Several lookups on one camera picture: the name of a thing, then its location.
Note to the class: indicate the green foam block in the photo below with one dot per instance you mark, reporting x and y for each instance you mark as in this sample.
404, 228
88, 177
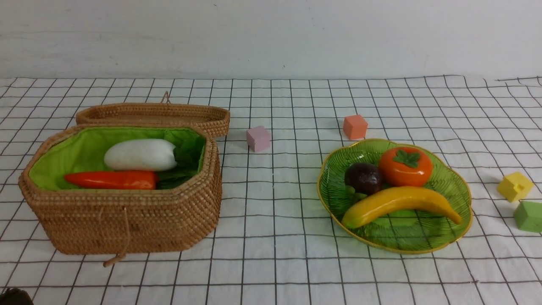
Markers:
528, 216

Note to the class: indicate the orange toy carrot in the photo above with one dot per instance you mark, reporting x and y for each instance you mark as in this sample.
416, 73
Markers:
120, 180

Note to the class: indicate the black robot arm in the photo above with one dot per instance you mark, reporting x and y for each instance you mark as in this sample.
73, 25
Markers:
15, 296

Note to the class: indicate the purple toy mangosteen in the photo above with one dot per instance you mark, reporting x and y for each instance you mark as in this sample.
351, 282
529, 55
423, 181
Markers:
363, 179

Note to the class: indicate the woven wicker basket lid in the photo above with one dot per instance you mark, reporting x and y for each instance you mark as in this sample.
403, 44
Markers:
212, 120

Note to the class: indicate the orange foam cube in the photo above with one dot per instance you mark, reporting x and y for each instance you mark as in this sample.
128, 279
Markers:
355, 127

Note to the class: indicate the white black grid tablecloth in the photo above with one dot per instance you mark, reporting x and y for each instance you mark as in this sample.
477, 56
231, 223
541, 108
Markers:
275, 243

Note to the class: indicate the woven wicker basket green lining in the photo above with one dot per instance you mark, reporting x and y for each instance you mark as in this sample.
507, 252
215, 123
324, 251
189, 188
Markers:
179, 212

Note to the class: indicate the yellow foam block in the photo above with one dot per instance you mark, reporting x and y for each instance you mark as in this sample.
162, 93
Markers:
514, 187

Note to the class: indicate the pink foam cube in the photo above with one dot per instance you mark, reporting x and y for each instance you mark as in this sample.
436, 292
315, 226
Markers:
258, 139

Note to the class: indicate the yellow toy banana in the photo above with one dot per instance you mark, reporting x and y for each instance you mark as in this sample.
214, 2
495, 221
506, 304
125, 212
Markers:
394, 199

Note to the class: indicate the white toy radish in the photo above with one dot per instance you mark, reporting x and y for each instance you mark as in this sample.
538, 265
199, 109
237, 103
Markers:
139, 154

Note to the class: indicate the green glass leaf plate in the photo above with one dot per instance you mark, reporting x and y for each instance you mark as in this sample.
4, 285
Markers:
405, 231

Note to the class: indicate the orange toy persimmon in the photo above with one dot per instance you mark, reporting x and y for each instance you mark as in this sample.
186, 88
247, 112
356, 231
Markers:
405, 166

